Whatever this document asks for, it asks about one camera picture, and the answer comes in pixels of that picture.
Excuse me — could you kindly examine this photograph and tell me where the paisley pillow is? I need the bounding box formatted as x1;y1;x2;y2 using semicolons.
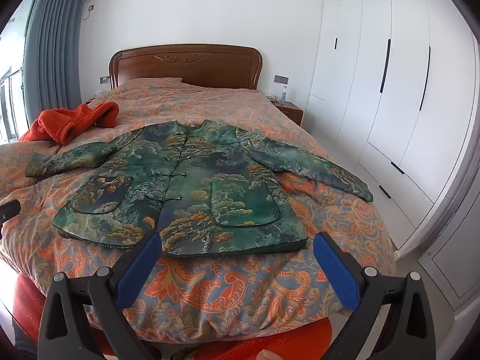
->
121;77;184;90

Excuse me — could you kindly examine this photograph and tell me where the orange fleece garment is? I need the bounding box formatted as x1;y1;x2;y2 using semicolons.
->
18;101;120;146

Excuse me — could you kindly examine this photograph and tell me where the window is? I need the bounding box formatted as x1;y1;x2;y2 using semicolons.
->
0;0;36;144

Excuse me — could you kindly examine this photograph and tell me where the grey door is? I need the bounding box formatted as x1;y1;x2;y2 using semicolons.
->
415;172;480;317

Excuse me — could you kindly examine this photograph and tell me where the green landscape print jacket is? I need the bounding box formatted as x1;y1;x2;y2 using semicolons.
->
25;119;374;257

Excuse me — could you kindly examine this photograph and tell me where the wooden nightstand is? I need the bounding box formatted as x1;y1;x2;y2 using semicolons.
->
268;99;304;127

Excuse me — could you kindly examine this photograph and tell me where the orange paisley duvet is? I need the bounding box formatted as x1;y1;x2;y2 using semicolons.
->
0;78;397;344

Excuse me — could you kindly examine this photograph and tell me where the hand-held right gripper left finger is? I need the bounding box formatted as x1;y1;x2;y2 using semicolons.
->
37;232;163;360

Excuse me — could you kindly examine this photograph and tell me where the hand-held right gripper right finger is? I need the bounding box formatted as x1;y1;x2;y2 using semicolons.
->
313;232;447;360

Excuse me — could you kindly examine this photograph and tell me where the white wardrobe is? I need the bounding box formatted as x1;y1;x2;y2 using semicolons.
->
307;0;476;252

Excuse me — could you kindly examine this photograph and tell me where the wooden headboard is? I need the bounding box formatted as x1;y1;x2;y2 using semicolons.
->
109;44;263;91

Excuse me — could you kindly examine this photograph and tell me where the red bed sheet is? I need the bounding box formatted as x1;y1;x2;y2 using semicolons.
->
13;270;333;360

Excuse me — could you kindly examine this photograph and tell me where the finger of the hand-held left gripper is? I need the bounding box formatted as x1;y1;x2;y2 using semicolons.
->
0;200;22;226

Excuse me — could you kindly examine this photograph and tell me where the grey curtain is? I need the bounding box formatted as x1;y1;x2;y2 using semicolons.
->
22;0;91;130

